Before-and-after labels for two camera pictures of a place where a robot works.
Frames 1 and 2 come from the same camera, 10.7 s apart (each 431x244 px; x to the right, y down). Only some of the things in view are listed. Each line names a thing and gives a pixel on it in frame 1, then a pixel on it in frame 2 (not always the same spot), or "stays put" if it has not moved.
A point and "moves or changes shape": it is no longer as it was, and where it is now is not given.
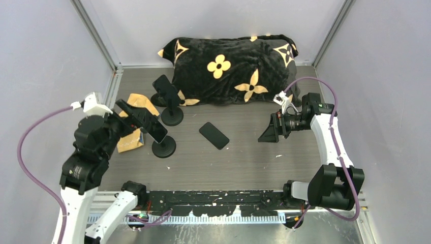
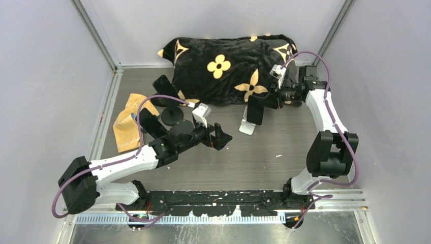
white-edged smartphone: (157, 131) stays put
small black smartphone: (214, 135) moves or changes shape
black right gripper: (278, 124) -> (269, 99)
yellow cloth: (130, 141) stays put
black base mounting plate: (209, 203) stays put
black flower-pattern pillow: (250, 70) stays put
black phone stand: (165, 148) moves or changes shape
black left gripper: (120, 119) -> (213, 137)
